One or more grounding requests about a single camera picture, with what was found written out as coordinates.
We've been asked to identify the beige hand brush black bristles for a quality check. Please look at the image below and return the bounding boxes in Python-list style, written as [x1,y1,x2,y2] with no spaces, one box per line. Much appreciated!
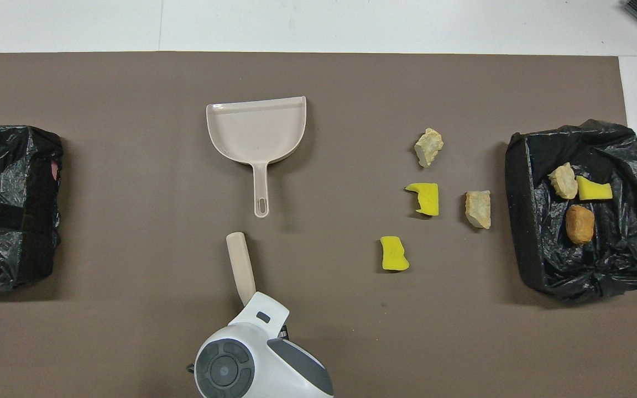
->
[226,232,257,307]

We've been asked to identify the small yellow sponge piece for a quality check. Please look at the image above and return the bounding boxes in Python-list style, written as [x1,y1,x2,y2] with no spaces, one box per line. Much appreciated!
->
[379,236,410,273]

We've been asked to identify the notched yellow sponge piece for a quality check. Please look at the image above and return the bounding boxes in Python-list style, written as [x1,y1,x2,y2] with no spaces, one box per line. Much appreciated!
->
[405,182,440,217]

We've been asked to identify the beige plastic dustpan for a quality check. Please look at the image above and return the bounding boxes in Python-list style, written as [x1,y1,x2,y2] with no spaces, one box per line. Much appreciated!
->
[206,96,307,218]

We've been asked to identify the beige crusty bread chunk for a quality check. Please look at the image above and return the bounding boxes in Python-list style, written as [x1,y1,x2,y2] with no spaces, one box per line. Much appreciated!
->
[465,190,492,230]

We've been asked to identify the pale yellow bread chunk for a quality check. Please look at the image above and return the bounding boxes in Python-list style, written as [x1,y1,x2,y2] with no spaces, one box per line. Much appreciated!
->
[414,128,445,169]

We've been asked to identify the brown round bread toy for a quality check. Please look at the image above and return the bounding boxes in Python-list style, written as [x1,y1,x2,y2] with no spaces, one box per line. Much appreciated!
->
[566,205,596,245]

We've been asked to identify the striped croissant toy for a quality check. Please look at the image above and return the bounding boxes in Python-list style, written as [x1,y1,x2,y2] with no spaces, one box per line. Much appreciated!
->
[548,163,579,200]

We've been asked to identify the green and yellow sponge piece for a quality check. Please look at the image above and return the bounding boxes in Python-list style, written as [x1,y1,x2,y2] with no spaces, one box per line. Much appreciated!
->
[576,175,613,201]

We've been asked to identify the black bagged bin pink spot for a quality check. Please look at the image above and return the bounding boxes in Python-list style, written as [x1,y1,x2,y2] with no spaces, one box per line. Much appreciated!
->
[0,125,65,292]

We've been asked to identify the black bag lined bin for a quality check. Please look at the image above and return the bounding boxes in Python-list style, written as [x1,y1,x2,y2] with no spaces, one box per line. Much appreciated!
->
[505,119,637,303]

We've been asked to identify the brown table mat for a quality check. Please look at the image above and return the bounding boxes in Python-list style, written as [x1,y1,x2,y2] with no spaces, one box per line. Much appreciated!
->
[0,51,637,398]

